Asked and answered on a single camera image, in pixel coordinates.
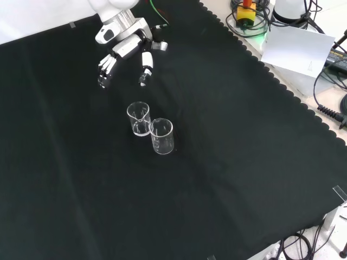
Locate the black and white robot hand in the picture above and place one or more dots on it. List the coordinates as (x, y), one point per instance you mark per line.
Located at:
(127, 47)

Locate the clear glass beaker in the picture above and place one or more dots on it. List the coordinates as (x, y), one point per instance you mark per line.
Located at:
(138, 127)
(162, 143)

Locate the clear tape piece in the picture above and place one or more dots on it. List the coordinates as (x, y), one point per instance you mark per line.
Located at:
(340, 192)
(211, 257)
(72, 25)

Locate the yellow stop button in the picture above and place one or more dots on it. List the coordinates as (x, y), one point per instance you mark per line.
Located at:
(245, 13)

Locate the black scalloped bench cloth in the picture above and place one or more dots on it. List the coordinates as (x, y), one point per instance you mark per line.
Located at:
(81, 176)

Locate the pale board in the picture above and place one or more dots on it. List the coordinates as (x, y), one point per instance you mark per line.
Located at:
(295, 48)

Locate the black power adapter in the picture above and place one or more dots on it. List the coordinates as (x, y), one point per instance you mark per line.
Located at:
(337, 58)

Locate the black tripod leg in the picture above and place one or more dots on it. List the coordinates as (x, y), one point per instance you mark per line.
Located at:
(341, 40)

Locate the white power strip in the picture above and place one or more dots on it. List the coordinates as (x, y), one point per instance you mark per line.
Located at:
(271, 250)

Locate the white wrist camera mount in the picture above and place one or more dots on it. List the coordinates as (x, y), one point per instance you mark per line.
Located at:
(104, 35)

